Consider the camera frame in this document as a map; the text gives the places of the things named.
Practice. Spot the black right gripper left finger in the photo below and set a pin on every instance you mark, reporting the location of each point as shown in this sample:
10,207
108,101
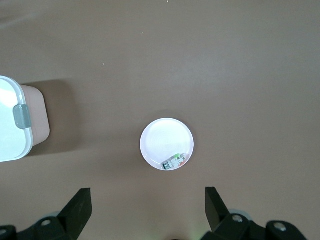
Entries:
72,217

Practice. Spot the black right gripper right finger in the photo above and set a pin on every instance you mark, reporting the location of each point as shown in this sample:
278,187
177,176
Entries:
218,217

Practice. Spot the pink storage box white lid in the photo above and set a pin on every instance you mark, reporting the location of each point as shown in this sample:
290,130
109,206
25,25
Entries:
10,125

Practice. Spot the pink round plate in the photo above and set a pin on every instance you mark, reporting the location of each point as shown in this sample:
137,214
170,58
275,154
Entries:
165,140

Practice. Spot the brown table cover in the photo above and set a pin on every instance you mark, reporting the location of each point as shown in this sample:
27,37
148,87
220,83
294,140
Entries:
175,62

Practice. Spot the white green switch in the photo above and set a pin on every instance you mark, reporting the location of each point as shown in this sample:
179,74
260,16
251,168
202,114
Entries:
173,162

